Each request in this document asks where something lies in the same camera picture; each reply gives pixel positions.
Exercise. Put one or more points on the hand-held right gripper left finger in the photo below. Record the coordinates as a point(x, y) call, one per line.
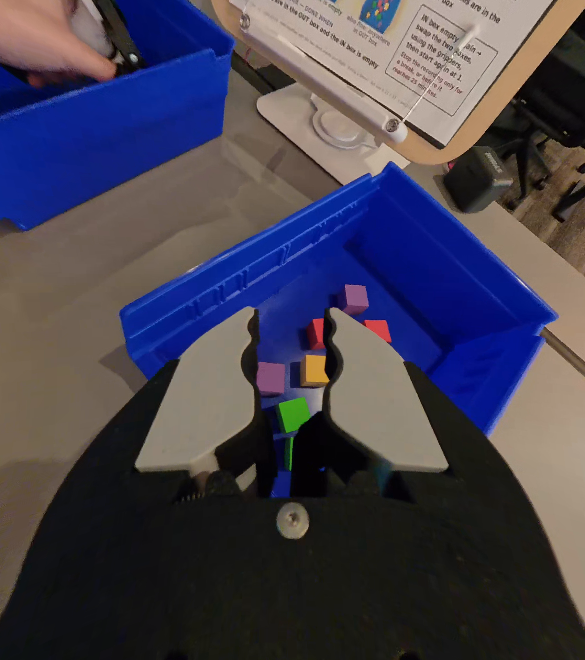
point(197, 407)

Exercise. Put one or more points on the blue plastic bin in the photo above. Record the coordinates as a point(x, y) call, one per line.
point(91, 144)
point(426, 247)

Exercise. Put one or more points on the yellow wooden cube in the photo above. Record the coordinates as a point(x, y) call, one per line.
point(314, 370)

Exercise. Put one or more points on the black office chair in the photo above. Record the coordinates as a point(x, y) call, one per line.
point(571, 93)

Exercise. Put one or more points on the green wooden cube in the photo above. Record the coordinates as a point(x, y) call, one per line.
point(292, 414)
point(288, 453)

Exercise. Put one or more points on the grey desk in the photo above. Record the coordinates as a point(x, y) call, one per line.
point(65, 309)

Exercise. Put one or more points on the purple wooden cube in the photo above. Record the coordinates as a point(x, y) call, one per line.
point(271, 378)
point(353, 299)

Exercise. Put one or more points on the black power brick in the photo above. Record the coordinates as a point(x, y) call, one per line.
point(478, 180)

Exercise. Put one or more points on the white board stand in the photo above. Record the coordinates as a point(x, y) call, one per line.
point(282, 113)

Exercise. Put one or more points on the person's left hand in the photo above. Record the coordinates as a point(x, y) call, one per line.
point(24, 31)

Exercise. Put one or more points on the red wooden cube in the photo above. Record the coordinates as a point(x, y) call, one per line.
point(377, 330)
point(315, 334)

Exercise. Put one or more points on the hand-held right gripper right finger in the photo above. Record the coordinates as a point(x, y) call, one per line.
point(385, 407)

